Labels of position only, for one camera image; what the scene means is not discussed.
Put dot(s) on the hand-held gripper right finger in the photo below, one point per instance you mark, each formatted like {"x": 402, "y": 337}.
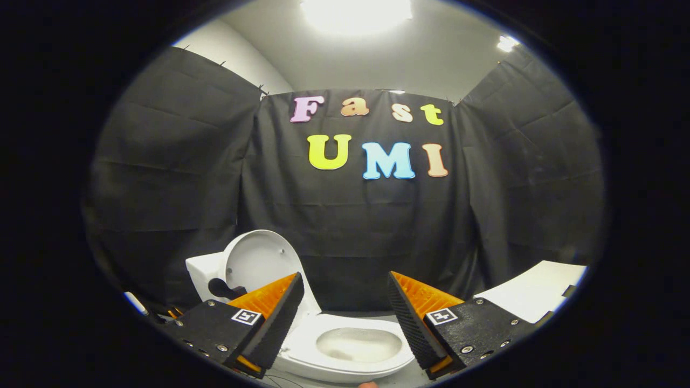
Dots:
{"x": 411, "y": 318}

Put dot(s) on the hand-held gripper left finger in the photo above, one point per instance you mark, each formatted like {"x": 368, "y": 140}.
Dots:
{"x": 280, "y": 318}

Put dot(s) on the white grooved cabinet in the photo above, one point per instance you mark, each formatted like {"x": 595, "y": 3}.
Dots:
{"x": 533, "y": 291}

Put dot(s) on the small white device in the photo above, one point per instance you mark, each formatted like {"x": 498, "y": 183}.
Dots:
{"x": 135, "y": 303}

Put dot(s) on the white ceramic toilet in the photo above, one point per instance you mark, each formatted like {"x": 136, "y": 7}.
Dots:
{"x": 304, "y": 337}

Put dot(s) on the large ceiling light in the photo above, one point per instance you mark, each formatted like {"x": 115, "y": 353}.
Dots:
{"x": 356, "y": 15}

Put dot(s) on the black backdrop cloth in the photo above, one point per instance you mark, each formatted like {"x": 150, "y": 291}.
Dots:
{"x": 350, "y": 231}

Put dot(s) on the white toilet lid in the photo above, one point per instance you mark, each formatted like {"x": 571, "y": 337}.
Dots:
{"x": 264, "y": 258}

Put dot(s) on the small ceiling light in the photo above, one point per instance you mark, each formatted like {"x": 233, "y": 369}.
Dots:
{"x": 507, "y": 43}

